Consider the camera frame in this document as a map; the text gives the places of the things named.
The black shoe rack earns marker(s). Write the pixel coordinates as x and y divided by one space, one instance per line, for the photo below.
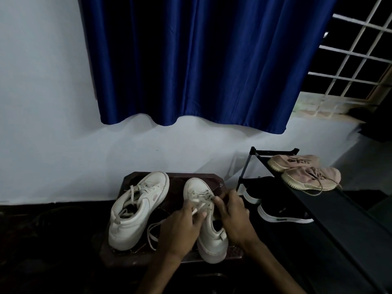
346 223

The person's right hand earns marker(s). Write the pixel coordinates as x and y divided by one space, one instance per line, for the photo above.
235 217

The black sneaker white sole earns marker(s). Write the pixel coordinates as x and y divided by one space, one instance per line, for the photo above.
251 199
284 218

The person's right forearm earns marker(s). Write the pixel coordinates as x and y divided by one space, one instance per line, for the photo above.
275 269

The person's left hand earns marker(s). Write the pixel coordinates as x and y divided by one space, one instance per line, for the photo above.
180 232

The pink sneaker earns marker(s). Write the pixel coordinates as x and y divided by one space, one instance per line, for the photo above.
306 180
284 163

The blue curtain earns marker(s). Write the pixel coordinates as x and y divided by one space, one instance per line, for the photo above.
376 125
199 58

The white window grille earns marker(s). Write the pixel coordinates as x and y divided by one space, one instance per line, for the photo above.
346 82

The dark brown plastic stool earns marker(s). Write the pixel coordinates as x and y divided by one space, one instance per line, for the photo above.
174 186

